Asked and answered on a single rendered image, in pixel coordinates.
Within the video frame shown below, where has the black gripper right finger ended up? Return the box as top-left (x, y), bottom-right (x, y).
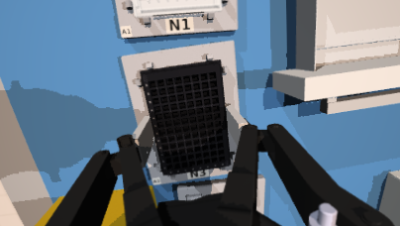
top-left (212, 103), bottom-right (394, 226)

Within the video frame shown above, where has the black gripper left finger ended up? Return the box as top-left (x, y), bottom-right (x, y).
top-left (45, 116), bottom-right (162, 226)

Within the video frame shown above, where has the white multi-well plate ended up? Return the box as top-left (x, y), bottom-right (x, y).
top-left (132, 0), bottom-right (222, 18)

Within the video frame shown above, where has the yellow open-top box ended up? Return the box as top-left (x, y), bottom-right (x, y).
top-left (35, 185), bottom-right (157, 226)

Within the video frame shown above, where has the blue flat mat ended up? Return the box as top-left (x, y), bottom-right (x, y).
top-left (0, 0), bottom-right (400, 211)

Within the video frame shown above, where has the black multi-well plate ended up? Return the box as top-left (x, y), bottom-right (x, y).
top-left (140, 59), bottom-right (231, 175)

